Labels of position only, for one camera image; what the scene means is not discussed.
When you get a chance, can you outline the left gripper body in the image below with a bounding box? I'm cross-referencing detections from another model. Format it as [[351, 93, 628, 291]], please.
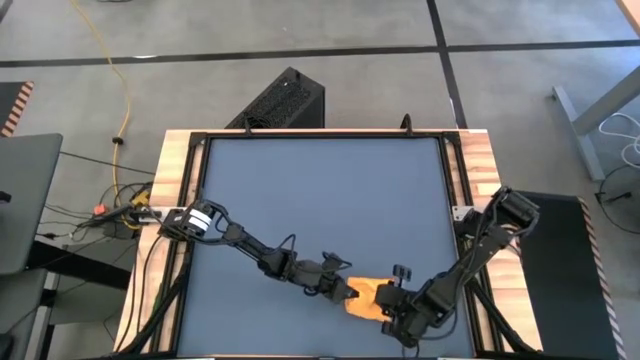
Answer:
[[294, 258, 347, 301]]

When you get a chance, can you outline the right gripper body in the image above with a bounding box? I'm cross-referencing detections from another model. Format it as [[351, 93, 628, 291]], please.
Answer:
[[374, 281, 419, 325]]

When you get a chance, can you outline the orange towel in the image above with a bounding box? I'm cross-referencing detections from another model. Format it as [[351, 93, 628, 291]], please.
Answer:
[[343, 275, 397, 323]]

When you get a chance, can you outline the grey-blue table mat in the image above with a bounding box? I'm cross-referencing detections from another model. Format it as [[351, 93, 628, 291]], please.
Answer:
[[175, 136, 477, 359]]

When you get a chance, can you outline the black hazard-striped floor mat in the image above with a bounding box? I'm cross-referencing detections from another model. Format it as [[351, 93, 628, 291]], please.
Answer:
[[508, 188, 627, 360], [0, 80, 35, 139]]

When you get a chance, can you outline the black computer tower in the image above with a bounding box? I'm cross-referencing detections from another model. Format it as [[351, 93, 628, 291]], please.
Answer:
[[224, 66, 326, 130]]

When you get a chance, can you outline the black power strip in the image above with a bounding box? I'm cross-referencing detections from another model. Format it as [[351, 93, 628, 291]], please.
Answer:
[[89, 199, 154, 240]]

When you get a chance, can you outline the grey metal desk leg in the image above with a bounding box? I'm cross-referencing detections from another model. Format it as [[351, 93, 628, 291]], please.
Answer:
[[551, 63, 640, 182]]

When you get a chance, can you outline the grey desk panel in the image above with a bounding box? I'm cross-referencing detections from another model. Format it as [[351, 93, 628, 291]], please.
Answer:
[[0, 269, 49, 360], [0, 133, 64, 277]]

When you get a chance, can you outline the black metal table frame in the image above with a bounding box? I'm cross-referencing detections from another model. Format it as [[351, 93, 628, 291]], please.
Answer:
[[113, 129, 544, 360]]

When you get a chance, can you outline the black floor cable loop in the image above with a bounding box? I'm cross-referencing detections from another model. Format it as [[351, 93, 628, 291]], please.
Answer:
[[594, 164, 640, 232]]

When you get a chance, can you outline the yellow extension cable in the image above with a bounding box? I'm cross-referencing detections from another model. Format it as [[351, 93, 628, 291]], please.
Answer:
[[68, 0, 151, 232]]

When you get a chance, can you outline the white cable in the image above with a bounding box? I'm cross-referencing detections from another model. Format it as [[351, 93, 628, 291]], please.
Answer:
[[597, 111, 640, 169]]

